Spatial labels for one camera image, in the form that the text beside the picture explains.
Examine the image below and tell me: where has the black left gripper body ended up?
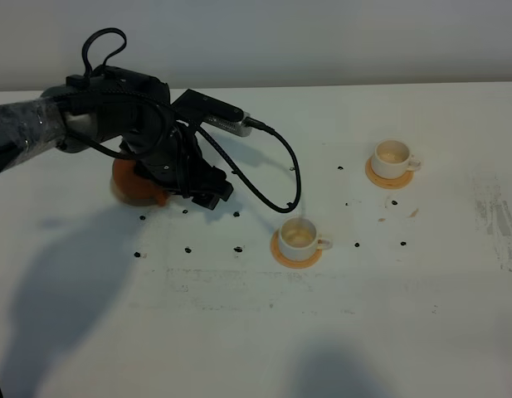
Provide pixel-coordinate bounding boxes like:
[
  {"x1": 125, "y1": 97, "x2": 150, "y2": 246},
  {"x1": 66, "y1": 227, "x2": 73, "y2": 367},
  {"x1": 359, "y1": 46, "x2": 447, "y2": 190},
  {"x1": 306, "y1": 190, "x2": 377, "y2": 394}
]
[{"x1": 131, "y1": 124, "x2": 233, "y2": 210}]

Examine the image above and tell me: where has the brown teapot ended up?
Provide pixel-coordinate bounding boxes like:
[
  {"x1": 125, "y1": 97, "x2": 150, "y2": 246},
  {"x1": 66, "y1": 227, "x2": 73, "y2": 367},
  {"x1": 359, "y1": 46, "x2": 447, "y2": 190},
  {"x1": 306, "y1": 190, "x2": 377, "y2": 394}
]
[{"x1": 110, "y1": 159, "x2": 170, "y2": 207}]

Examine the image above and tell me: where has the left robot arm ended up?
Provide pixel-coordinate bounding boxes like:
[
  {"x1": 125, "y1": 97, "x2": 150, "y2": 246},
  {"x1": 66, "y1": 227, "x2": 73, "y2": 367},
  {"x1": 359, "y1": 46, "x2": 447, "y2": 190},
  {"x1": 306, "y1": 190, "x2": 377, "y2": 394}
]
[{"x1": 0, "y1": 66, "x2": 233, "y2": 210}]

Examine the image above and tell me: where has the orange coaster near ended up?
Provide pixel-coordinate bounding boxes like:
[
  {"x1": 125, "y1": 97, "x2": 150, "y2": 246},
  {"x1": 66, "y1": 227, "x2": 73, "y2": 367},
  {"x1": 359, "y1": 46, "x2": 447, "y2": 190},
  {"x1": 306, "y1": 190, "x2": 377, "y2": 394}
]
[{"x1": 270, "y1": 229, "x2": 324, "y2": 269}]

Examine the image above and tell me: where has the orange coaster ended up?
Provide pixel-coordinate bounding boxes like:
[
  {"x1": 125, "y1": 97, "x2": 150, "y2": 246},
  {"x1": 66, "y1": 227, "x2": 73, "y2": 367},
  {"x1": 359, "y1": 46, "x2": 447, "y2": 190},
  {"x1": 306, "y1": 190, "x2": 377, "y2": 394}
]
[
  {"x1": 270, "y1": 229, "x2": 324, "y2": 269},
  {"x1": 365, "y1": 157, "x2": 414, "y2": 190}
]

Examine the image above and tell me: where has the white teacup near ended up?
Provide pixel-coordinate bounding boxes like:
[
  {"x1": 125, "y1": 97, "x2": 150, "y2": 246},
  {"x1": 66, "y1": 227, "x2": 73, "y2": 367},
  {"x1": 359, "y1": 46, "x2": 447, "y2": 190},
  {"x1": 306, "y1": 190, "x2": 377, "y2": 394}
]
[{"x1": 278, "y1": 216, "x2": 333, "y2": 262}]

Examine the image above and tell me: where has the white teacup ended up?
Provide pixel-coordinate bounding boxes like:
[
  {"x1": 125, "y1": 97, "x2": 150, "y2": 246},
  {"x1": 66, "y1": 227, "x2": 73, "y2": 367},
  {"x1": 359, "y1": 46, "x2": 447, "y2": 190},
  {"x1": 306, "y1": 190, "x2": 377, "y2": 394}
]
[
  {"x1": 371, "y1": 139, "x2": 422, "y2": 179},
  {"x1": 278, "y1": 216, "x2": 333, "y2": 262}
]

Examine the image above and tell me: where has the white teacup far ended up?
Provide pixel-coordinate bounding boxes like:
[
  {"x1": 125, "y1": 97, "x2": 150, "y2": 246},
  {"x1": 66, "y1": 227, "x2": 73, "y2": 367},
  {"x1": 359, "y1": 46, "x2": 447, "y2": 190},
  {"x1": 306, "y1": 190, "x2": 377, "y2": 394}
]
[{"x1": 371, "y1": 139, "x2": 422, "y2": 179}]

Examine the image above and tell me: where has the orange coaster far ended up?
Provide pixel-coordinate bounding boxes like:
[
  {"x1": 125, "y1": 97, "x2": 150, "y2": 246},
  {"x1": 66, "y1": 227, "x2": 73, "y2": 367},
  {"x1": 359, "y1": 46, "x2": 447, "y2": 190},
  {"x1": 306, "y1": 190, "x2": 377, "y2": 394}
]
[{"x1": 365, "y1": 157, "x2": 414, "y2": 190}]

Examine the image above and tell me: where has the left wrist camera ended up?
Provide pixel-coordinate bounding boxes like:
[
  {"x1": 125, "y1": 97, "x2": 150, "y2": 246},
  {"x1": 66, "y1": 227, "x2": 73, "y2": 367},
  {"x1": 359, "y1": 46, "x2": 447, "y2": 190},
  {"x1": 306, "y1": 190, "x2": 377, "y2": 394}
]
[{"x1": 172, "y1": 90, "x2": 252, "y2": 138}]

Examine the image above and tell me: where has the black braided camera cable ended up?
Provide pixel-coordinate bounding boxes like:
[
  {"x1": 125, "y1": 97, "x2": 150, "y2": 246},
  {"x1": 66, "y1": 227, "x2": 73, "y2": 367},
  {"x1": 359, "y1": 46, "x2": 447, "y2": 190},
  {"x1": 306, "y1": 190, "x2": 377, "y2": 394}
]
[{"x1": 39, "y1": 27, "x2": 305, "y2": 215}]

